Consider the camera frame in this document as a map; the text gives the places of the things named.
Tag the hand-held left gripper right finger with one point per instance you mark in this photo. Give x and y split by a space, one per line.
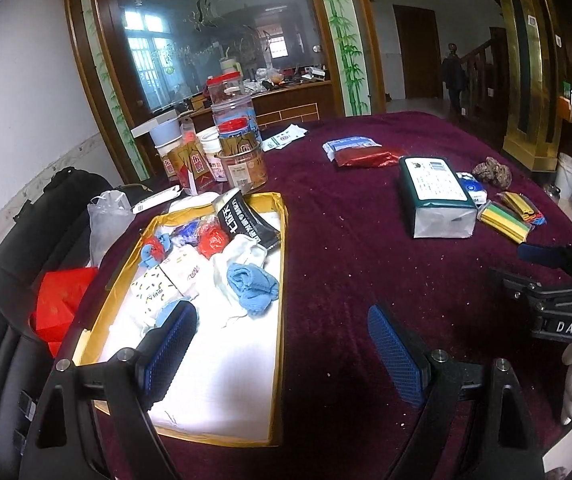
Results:
396 355

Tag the dark blue sock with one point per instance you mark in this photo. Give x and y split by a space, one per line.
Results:
185 232

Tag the wood framed glass partition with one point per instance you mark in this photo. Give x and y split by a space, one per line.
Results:
190 35

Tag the blue red sock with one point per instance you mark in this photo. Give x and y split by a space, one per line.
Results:
153 252

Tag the black chair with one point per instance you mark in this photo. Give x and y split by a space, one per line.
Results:
0 360

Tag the clear jar with brown packets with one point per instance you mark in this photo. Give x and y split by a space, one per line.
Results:
180 165

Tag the red plastic bag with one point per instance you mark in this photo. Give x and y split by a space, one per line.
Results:
60 300

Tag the gold-rimmed white tray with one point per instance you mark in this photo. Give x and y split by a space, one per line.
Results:
215 390

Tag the white pink printed packet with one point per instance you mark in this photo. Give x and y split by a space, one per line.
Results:
185 275

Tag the light blue sock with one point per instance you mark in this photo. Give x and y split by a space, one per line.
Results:
253 285

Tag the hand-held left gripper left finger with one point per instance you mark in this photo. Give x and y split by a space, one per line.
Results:
170 350

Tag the brown wooden door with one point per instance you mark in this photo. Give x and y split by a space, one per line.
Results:
416 50

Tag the red foil packet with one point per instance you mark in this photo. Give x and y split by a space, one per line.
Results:
366 157

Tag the green white tissue pack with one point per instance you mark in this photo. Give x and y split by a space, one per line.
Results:
436 185

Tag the black bag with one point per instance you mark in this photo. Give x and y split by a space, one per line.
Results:
60 195

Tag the dark jacket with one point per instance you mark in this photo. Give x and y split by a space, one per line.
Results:
453 77

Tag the black sachet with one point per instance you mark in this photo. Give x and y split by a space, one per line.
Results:
243 220

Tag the flat blue white packet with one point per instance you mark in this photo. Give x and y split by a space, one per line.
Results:
348 144

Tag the white spotted packet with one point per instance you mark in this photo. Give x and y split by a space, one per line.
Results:
150 295

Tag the yellow green striped packet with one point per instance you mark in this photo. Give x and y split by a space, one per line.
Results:
503 220

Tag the clear jar with brown sticks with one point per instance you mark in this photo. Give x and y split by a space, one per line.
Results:
243 165

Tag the white blue bowl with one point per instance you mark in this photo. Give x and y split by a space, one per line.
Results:
165 131

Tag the orange box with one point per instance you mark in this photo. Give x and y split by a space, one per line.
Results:
565 107

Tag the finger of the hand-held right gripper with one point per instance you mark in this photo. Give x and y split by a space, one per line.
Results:
541 255

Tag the golden pillar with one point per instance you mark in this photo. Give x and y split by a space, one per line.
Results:
521 85

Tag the small blue white packet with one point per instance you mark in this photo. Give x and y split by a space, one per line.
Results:
472 189

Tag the bamboo painted panel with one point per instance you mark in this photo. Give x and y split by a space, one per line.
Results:
341 35
108 90

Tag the wooden stair railing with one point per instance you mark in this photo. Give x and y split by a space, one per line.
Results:
483 75

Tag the blue red flat packet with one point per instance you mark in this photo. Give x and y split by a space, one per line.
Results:
518 204

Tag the white tub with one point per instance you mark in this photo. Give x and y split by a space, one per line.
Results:
209 142

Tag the white sock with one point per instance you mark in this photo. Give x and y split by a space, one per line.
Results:
241 255

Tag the white plastic bag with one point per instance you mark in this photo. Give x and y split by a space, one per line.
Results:
108 220

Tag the white bucket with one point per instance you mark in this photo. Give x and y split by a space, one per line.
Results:
566 175

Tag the tall clear jar red lid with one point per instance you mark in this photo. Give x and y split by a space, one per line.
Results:
231 100

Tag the brown fuzzy lump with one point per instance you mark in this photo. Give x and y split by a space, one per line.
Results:
491 172

